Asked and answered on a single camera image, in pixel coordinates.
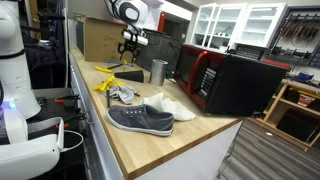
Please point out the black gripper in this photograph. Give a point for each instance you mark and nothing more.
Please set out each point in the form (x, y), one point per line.
(130, 45)

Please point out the black wedge wrench stand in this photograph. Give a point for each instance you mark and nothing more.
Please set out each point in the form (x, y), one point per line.
(131, 76)

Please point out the silver metal cylinder holder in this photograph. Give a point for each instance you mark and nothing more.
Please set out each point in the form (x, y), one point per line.
(158, 73)

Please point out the white counter cabinet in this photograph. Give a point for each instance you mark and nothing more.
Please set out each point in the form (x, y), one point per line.
(100, 146)

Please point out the blue tool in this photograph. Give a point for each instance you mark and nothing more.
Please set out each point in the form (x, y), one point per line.
(115, 62)

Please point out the dark grey foam panel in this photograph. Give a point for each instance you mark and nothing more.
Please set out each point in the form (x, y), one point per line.
(156, 46)

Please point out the large brown cardboard box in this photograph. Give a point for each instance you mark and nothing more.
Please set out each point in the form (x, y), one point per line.
(100, 40)

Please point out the dark grey sneaker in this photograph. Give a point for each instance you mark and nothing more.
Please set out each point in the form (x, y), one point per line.
(140, 120)

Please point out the white cloth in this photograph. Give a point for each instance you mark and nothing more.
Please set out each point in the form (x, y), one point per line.
(173, 108)

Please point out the black perforated plate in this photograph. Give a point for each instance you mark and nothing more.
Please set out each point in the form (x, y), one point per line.
(53, 110)

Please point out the red microwave oven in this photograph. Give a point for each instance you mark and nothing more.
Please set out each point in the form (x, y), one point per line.
(233, 83)

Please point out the black keyboard rack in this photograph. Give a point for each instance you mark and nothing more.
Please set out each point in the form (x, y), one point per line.
(250, 52)

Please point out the wooden shelf unit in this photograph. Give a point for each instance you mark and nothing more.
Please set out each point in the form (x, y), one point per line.
(293, 113)

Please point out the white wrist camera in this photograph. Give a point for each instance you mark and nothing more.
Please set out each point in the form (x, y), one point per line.
(136, 38)

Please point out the white glass-door wall cabinet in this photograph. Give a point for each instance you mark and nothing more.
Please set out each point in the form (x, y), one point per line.
(240, 23)

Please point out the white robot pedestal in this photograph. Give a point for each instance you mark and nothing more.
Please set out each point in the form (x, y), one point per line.
(30, 156)

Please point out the wall tool rack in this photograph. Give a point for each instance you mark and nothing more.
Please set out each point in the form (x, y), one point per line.
(298, 31)

